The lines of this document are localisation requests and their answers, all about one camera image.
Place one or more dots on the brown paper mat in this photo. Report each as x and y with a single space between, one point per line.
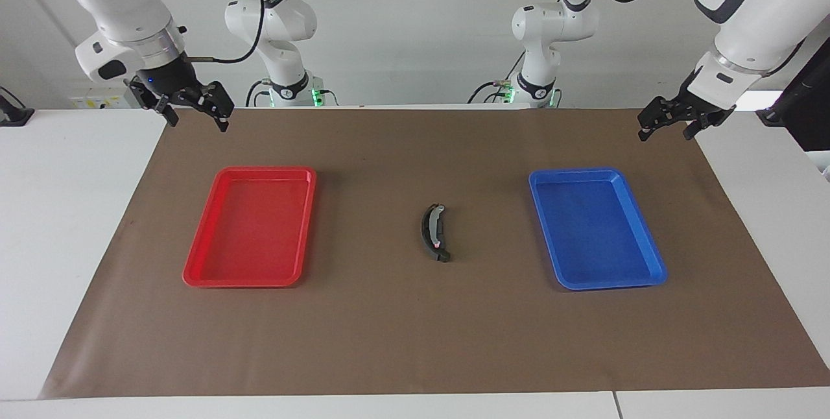
415 315

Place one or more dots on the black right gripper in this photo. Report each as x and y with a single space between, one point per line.
165 82

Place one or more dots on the black equipment stand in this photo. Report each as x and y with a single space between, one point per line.
810 107

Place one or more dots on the black clamp mount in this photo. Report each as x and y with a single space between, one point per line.
14 114

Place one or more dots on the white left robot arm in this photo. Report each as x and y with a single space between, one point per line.
752 17

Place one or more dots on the red plastic tray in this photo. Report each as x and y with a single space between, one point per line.
249 231

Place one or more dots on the dark grey brake pad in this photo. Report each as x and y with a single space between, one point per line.
439 234

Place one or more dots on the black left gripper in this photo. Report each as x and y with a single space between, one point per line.
707 111

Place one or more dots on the white wall socket box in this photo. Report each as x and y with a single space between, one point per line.
97 102

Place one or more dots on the blue plastic tray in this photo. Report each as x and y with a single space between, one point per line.
596 231

